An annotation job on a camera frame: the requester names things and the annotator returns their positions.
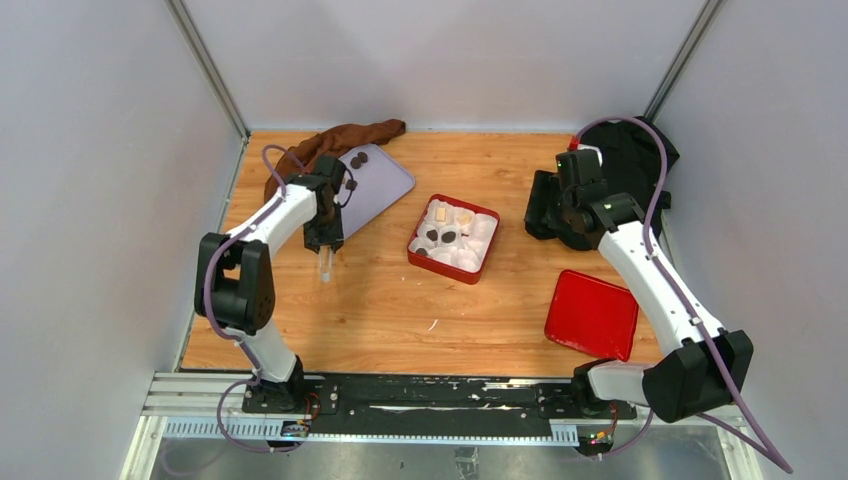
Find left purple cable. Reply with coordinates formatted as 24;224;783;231
201;144;313;454

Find white paper cup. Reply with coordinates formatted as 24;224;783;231
452;249;481;273
425;200;455;227
469;213;498;241

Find purple cable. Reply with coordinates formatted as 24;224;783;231
201;144;313;454
572;116;795;476

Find black cloth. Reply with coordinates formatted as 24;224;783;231
525;116;681;252

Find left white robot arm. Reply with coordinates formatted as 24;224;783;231
194;156;349;413

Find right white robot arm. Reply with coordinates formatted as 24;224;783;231
545;149;754;423

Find red chocolate box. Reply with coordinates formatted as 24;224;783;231
407;194;501;285

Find metal tongs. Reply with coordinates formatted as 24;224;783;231
318;245;334;283

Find red box lid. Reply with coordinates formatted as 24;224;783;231
544;270;639;362

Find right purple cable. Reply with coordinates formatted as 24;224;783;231
572;116;795;476

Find brown cloth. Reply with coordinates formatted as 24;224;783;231
272;119;407;180

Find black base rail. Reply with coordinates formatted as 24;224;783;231
242;372;637;439

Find lavender tray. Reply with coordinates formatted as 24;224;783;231
337;144;415;240

